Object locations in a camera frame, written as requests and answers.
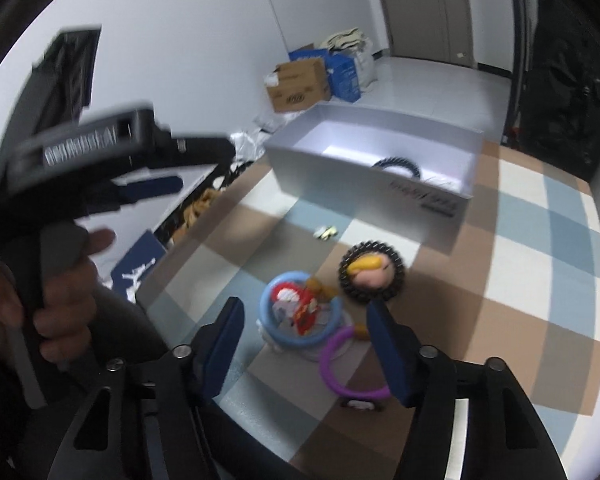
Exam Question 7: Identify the brown shoe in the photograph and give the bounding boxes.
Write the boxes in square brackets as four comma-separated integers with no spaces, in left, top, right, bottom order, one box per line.
[180,207,213,244]
[192,187,227,218]

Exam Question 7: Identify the red charm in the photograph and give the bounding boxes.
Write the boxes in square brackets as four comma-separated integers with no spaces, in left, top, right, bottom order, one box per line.
[272,282,333,337]

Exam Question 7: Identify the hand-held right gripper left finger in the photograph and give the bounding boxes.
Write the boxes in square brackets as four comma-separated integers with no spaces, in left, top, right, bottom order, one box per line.
[49,296,246,480]

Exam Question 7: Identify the black spiral bracelet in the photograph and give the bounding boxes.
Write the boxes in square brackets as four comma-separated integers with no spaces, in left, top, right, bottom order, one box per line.
[337,241,406,305]

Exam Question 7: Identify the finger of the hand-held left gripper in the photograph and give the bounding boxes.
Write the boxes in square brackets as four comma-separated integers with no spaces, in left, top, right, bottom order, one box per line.
[109,174,183,207]
[155,127,236,167]

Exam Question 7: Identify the black beaded bracelet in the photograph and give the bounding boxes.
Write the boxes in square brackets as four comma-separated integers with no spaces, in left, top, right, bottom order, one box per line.
[371,156,423,181]

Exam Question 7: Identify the black tripod with orange part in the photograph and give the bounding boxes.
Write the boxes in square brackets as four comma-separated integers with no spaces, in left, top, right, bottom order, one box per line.
[500,0,536,148]

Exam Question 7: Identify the checked mat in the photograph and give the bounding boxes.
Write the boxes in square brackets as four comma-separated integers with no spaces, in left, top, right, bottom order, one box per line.
[135,137,600,480]

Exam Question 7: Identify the grey cardboard box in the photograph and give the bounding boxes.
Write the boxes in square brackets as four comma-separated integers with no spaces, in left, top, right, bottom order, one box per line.
[264,101,485,255]

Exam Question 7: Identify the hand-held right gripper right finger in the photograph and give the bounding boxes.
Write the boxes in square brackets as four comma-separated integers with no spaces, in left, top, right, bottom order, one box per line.
[365,301,557,480]

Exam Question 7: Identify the person's left hand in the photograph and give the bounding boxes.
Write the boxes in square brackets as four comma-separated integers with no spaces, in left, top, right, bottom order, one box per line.
[0,228,118,371]

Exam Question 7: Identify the silver plastic bag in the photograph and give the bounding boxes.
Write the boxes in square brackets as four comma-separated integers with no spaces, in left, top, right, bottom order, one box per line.
[227,130,266,162]

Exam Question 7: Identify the cream cloth bag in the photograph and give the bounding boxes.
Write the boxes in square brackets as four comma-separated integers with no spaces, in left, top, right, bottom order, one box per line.
[326,27,371,53]

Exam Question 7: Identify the pink and yellow toy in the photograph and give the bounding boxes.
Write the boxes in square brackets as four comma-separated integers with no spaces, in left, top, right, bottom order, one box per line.
[345,255,396,288]

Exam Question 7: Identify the blue ring bracelet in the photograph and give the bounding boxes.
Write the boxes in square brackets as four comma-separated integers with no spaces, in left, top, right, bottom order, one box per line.
[258,270,342,348]

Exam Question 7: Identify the black backpack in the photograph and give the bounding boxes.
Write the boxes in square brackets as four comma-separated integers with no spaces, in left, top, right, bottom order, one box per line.
[522,0,600,186]

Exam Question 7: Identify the dark blue shoe box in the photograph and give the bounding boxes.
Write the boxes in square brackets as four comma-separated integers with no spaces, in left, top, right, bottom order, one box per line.
[109,230,171,303]

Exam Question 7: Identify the brown cardboard box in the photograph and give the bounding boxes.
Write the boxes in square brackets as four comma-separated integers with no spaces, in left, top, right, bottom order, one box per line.
[266,57,331,113]

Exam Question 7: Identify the black and white slipper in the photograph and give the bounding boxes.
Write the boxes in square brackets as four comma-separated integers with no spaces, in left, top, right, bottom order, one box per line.
[211,160,246,192]

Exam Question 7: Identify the purple ring bracelet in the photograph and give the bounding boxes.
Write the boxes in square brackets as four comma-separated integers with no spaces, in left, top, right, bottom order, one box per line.
[319,324,393,412]

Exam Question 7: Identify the blue cardboard box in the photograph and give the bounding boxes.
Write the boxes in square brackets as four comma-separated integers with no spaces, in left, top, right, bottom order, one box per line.
[288,44,363,102]

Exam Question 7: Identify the grey door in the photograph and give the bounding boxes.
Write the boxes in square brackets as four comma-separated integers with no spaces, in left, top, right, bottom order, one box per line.
[370,0,513,73]

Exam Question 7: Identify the white sack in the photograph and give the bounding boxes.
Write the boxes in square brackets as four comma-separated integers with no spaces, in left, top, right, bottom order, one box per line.
[352,40,379,93]

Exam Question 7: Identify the grey plastic bag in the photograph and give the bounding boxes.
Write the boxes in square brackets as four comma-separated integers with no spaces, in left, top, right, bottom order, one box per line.
[252,110,301,136]

